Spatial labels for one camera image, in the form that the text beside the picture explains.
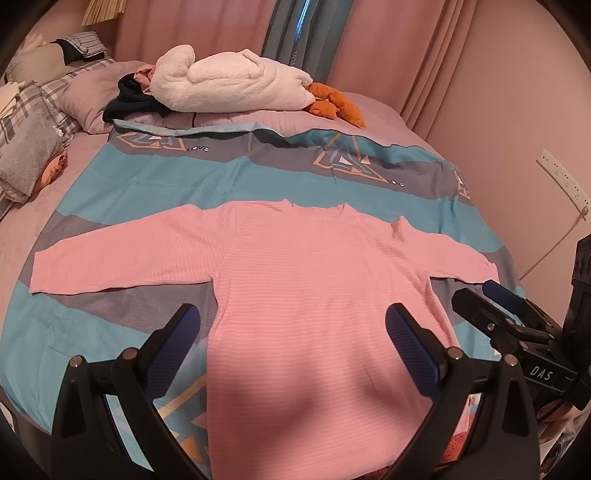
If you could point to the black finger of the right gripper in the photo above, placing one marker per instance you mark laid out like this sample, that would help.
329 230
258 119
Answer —
487 318
530 314

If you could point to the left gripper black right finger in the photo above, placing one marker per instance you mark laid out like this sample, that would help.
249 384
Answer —
502 442

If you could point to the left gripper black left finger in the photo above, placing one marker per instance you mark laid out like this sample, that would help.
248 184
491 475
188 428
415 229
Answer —
85 441

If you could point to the pink ribbed long-sleeve sweater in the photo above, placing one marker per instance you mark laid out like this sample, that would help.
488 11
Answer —
303 381

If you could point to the striped folded clothes stack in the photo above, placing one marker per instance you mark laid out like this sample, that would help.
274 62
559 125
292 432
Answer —
84 46

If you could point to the teal grey patterned duvet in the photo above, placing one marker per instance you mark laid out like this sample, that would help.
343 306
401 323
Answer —
144 170

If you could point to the orange plush toy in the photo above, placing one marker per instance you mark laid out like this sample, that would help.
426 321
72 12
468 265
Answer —
331 103

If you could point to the pink curtain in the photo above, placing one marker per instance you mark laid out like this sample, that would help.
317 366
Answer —
402 53

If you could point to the grey folded cloth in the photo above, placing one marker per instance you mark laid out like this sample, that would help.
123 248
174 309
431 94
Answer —
24 158

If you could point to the black garment on bed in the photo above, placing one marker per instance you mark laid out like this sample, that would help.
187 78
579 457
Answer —
131 100

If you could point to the plaid grey pillow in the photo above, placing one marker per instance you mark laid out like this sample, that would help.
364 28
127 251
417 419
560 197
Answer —
44 99

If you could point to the mauve pillow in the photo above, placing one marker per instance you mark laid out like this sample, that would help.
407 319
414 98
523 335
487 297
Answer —
89 92

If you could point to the grey-blue curtain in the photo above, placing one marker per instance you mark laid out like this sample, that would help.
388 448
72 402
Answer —
305 34

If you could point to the white fluffy folded blanket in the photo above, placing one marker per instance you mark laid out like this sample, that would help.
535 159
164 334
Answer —
228 82

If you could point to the straw tassel hanging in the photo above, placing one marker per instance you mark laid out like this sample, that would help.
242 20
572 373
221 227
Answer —
99 11

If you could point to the white wall power strip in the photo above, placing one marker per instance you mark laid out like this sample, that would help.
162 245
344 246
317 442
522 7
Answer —
566 182

